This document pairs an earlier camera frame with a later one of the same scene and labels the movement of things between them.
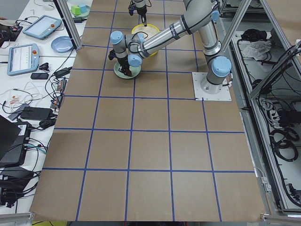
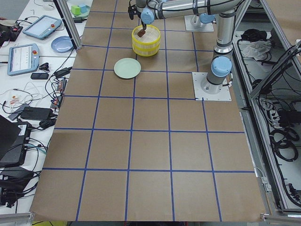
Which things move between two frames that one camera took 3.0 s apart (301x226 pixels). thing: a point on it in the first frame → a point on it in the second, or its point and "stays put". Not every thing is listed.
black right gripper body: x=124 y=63 → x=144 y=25
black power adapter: x=63 y=72 stays put
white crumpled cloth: x=257 y=49 stays put
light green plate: x=135 y=71 stays put
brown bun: x=129 y=73 → x=141 y=33
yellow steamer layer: x=148 y=32 stays put
